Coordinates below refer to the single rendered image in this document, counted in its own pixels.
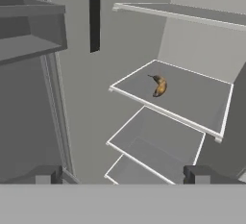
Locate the white-edged glass fridge shelf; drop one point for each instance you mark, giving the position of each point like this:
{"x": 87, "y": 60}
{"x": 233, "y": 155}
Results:
{"x": 160, "y": 141}
{"x": 192, "y": 13}
{"x": 128, "y": 173}
{"x": 185, "y": 96}

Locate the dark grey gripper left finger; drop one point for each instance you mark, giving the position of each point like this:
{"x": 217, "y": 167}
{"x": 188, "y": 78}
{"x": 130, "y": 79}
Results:
{"x": 48, "y": 174}

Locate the grey fridge door bin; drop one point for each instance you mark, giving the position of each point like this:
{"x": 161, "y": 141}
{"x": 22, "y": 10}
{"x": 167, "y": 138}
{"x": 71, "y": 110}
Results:
{"x": 29, "y": 32}

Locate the grey fridge door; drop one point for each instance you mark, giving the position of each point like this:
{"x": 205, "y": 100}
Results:
{"x": 29, "y": 99}

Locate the brown-spotted yellow banana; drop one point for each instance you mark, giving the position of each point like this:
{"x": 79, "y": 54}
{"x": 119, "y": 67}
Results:
{"x": 160, "y": 87}

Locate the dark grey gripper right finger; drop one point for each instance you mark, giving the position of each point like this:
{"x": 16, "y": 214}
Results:
{"x": 198, "y": 173}

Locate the grey fridge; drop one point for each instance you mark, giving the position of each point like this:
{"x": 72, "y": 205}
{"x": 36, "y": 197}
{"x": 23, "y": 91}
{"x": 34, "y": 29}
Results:
{"x": 128, "y": 58}

